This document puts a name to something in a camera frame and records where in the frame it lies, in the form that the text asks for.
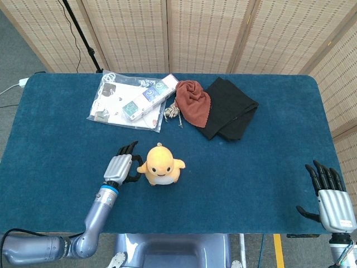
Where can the bamboo folding screen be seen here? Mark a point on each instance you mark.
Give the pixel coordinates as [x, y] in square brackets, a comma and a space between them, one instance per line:
[195, 33]

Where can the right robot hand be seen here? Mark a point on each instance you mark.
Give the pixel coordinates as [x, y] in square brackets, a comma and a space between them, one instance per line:
[333, 212]

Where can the black tripod stand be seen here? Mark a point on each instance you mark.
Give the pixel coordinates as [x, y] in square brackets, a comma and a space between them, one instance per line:
[83, 36]

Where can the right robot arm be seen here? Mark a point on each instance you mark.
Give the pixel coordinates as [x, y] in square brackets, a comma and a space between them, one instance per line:
[343, 251]

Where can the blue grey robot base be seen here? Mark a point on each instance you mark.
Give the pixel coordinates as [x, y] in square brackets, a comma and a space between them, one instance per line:
[173, 251]

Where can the rust brown cloth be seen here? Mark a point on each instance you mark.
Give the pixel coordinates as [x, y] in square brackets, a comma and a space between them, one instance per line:
[192, 102]

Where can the clear plastic bag with papers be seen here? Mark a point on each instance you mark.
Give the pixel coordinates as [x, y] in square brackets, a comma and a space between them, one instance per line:
[111, 103]

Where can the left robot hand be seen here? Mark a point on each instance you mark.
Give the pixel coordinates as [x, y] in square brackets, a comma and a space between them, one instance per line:
[118, 167]

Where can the yellow plush duck toy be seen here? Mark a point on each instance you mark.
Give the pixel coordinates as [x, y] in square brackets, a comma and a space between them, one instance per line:
[161, 169]

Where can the white power strip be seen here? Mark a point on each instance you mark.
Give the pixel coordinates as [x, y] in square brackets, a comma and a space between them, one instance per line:
[23, 81]

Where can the black folded cloth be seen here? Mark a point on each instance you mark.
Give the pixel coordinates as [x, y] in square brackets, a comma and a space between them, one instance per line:
[231, 111]

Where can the long white box with cubes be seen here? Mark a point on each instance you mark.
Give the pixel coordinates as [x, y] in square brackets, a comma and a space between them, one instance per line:
[152, 96]

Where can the blue table mat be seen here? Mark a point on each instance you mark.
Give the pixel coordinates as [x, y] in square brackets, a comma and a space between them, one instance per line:
[223, 195]

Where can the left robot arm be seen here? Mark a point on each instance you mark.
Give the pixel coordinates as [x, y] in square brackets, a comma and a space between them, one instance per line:
[92, 220]

